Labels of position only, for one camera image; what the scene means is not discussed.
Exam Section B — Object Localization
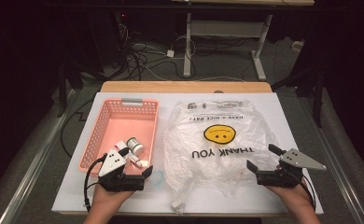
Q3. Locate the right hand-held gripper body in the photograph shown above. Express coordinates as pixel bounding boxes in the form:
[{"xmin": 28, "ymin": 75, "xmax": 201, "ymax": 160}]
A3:
[{"xmin": 255, "ymin": 147, "xmax": 328, "ymax": 189}]

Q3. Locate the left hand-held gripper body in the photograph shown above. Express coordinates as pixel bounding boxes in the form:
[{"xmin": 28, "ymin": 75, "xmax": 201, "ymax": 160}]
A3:
[{"xmin": 98, "ymin": 148, "xmax": 146, "ymax": 192}]

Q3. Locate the white ointment tube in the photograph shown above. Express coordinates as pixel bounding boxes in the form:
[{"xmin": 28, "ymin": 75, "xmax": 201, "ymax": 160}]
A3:
[{"xmin": 114, "ymin": 140, "xmax": 145, "ymax": 169}]

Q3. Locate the pink plastic basket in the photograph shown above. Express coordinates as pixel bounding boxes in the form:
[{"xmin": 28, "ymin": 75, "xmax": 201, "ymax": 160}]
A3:
[{"xmin": 77, "ymin": 97, "xmax": 161, "ymax": 178}]

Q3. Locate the clear smiley plastic bag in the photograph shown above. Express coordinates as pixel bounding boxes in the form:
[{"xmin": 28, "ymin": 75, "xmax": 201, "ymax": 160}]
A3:
[{"xmin": 163, "ymin": 100, "xmax": 279, "ymax": 215}]

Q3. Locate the person's left hand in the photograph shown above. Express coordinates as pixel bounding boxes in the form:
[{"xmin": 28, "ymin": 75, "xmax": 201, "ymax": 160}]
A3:
[{"xmin": 91, "ymin": 184, "xmax": 134, "ymax": 213}]

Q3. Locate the person's right hand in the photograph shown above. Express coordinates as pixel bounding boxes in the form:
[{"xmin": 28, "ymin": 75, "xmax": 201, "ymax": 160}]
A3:
[{"xmin": 265, "ymin": 178, "xmax": 314, "ymax": 213}]

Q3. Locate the clear bluish plastic piece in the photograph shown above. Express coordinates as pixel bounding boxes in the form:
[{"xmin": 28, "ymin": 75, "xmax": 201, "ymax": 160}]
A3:
[{"xmin": 150, "ymin": 169, "xmax": 166, "ymax": 189}]

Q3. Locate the white board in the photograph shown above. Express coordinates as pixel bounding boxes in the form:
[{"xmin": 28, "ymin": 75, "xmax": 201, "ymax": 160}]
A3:
[{"xmin": 51, "ymin": 91, "xmax": 324, "ymax": 216}]

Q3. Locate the black stand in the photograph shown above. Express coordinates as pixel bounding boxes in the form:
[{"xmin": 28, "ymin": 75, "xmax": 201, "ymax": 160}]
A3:
[
  {"xmin": 56, "ymin": 12, "xmax": 109, "ymax": 119},
  {"xmin": 272, "ymin": 18, "xmax": 327, "ymax": 129}
]

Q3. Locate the wooden table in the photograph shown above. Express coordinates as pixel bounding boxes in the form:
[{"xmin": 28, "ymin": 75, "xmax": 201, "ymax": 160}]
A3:
[{"xmin": 58, "ymin": 80, "xmax": 315, "ymax": 218}]

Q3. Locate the left hand-held gripper cable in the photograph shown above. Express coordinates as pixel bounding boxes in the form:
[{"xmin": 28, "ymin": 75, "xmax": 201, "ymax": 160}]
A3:
[{"xmin": 83, "ymin": 154, "xmax": 107, "ymax": 213}]

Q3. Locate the hand-held gripper cable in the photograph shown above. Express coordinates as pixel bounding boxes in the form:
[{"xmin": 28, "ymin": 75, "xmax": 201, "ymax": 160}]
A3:
[
  {"xmin": 83, "ymin": 154, "xmax": 107, "ymax": 213},
  {"xmin": 290, "ymin": 170, "xmax": 316, "ymax": 211}
]

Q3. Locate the right hand-held gripper cable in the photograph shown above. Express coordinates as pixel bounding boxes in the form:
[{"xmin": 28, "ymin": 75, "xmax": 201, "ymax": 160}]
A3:
[{"xmin": 290, "ymin": 170, "xmax": 316, "ymax": 211}]

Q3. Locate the metal floor rail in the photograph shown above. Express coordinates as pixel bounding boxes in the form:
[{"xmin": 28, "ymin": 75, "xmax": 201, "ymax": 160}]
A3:
[
  {"xmin": 0, "ymin": 88, "xmax": 80, "ymax": 224},
  {"xmin": 296, "ymin": 92, "xmax": 364, "ymax": 224}
]

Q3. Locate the black floor cable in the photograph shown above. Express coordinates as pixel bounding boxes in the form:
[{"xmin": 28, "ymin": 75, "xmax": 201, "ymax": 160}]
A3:
[{"xmin": 60, "ymin": 99, "xmax": 94, "ymax": 158}]

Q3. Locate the tangle of black cables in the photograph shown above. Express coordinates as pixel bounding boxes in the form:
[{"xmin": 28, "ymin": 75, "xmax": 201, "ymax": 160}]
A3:
[{"xmin": 118, "ymin": 22, "xmax": 197, "ymax": 82}]

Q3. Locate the white metal desk frame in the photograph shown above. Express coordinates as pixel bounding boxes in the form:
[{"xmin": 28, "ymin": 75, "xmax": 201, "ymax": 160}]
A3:
[{"xmin": 183, "ymin": 12, "xmax": 273, "ymax": 82}]

